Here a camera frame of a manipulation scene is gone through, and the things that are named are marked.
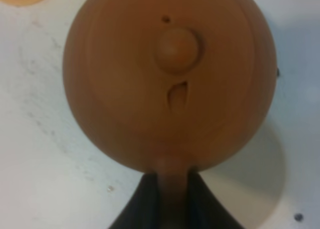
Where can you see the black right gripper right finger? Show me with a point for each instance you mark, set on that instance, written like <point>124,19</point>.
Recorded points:
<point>204,211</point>

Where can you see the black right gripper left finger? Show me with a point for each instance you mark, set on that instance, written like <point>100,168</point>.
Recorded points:
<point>142,210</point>

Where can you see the brown clay teapot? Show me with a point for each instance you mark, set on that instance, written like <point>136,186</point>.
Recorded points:
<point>169,87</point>

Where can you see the beige round teapot coaster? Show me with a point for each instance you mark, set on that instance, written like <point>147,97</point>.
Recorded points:
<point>250,184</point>

